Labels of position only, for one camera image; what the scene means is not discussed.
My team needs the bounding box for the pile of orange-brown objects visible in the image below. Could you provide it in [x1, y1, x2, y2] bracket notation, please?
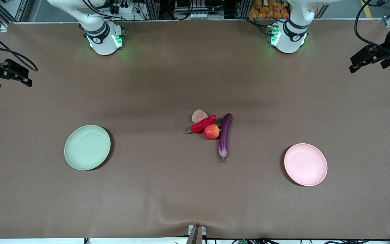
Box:
[248, 0, 290, 20]

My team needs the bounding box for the pink round plate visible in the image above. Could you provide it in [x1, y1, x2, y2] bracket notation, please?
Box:
[284, 143, 328, 187]

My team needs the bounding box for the white power strip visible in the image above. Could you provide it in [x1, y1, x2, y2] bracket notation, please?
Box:
[109, 0, 134, 14]

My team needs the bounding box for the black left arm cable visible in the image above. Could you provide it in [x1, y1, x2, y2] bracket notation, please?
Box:
[354, 0, 390, 56]

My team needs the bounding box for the red chili pepper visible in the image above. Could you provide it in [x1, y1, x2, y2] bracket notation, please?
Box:
[184, 115, 217, 134]

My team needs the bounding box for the white terminal block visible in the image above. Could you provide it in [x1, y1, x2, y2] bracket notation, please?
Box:
[190, 12, 217, 20]

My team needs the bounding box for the red yellow apple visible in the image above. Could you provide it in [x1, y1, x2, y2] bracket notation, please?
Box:
[203, 123, 221, 140]

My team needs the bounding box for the pink green peach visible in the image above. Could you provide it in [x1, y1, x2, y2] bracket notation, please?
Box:
[192, 109, 208, 124]

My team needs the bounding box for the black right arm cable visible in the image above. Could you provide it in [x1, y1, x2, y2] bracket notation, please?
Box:
[0, 25, 39, 72]

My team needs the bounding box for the pale green round plate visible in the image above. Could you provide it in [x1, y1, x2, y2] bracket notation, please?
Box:
[64, 125, 111, 171]

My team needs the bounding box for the aluminium frame post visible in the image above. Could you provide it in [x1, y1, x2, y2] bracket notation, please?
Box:
[236, 0, 251, 19]
[144, 0, 160, 20]

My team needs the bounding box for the long purple eggplant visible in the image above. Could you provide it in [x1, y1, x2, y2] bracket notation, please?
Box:
[218, 113, 233, 164]

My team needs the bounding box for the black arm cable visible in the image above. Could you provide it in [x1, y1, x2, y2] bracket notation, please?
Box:
[0, 25, 39, 72]
[354, 0, 390, 56]

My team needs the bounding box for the brown table cloth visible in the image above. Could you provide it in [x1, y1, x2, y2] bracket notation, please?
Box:
[0, 19, 390, 240]

